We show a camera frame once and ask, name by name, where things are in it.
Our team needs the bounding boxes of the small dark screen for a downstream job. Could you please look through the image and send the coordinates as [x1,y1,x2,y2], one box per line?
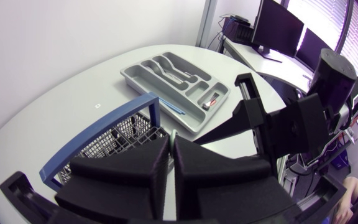
[294,27,334,73]

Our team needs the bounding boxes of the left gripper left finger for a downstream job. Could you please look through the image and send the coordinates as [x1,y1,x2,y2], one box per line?
[54,136,171,222]

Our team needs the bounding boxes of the grey cutlery basket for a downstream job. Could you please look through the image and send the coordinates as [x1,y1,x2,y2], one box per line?
[39,92,175,192]

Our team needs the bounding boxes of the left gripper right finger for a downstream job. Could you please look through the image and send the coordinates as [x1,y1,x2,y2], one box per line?
[172,136,295,222]

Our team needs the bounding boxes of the red-handled steel spoon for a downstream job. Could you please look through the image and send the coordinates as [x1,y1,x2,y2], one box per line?
[201,98,219,111]

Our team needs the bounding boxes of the grey cutlery tray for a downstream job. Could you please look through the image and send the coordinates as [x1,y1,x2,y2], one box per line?
[119,51,231,136]

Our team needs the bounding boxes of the blue plastic knife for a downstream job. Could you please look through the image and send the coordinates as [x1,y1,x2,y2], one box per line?
[158,96,186,116]

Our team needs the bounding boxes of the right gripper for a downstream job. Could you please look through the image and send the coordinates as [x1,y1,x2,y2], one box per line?
[193,73,331,178]

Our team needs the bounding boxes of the person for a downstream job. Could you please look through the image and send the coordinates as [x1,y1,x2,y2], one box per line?
[331,175,358,224]

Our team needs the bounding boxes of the black box device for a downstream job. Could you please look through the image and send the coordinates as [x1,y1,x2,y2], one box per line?
[221,14,255,45]

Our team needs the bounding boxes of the white desk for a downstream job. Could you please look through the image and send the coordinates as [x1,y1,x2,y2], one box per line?
[222,37,316,95]

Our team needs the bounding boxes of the large dark screen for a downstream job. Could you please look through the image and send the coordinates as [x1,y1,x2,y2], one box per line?
[249,0,306,64]

